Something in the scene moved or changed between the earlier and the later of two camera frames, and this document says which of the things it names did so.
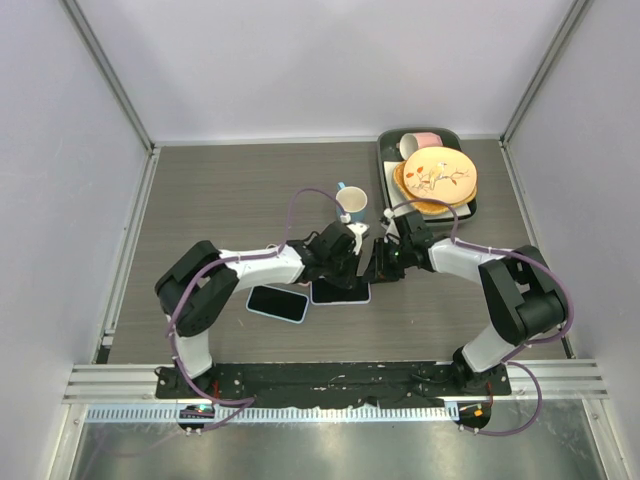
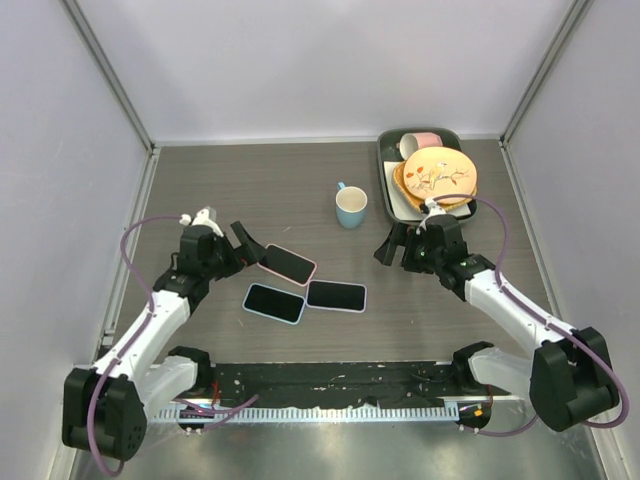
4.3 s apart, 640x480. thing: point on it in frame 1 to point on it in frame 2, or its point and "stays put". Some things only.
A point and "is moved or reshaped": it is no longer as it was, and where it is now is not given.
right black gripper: [378, 271] to [387, 252]
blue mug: [353, 201] stays put
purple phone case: [339, 293] is moved or reshaped
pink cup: [411, 143] stays put
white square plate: [398, 202] stays put
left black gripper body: [341, 269] to [225, 259]
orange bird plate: [440, 173] stays put
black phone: [278, 303] stays put
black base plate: [284, 385] stays put
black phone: [329, 291] is moved or reshaped
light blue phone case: [278, 303] stays put
